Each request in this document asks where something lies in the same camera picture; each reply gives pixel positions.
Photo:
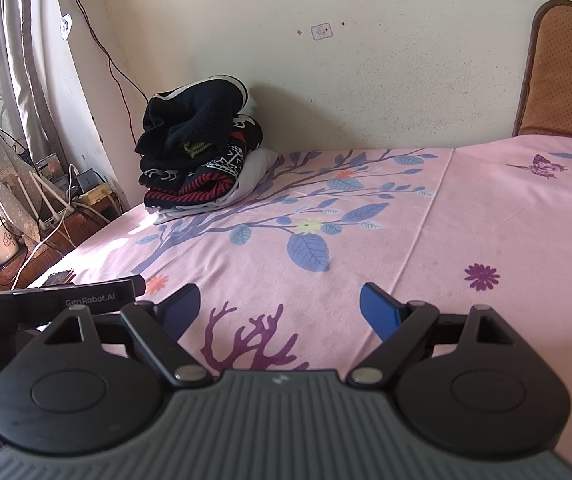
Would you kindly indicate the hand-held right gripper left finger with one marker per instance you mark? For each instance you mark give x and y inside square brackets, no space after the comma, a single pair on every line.
[183,310]

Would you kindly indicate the small wall sticker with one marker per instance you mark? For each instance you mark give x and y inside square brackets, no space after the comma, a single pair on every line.
[321,32]

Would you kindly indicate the black power adapter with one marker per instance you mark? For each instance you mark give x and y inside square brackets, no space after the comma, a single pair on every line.
[89,181]

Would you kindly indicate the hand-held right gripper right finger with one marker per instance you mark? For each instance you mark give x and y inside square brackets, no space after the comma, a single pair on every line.
[378,310]

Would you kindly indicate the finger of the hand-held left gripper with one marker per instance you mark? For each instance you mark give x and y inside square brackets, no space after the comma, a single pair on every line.
[138,285]

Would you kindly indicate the pink floral bedsheet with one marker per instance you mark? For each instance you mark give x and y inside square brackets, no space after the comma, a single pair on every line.
[416,220]

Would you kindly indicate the white router with antennas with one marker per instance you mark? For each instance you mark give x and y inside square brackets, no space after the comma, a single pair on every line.
[53,205]

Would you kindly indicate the wooden side table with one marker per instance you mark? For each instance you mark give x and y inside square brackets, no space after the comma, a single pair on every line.
[10,272]

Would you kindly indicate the grey patterned curtain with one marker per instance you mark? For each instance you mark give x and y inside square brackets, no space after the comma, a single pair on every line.
[20,70]

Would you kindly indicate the brown padded headboard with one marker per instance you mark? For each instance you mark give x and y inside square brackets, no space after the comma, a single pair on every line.
[566,80]

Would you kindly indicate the white wall fixture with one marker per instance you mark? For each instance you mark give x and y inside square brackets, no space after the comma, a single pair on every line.
[66,25]

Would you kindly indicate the white mug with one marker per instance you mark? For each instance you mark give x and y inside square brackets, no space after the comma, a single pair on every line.
[3,245]

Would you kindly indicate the dark phone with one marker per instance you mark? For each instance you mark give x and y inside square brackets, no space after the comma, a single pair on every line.
[58,278]

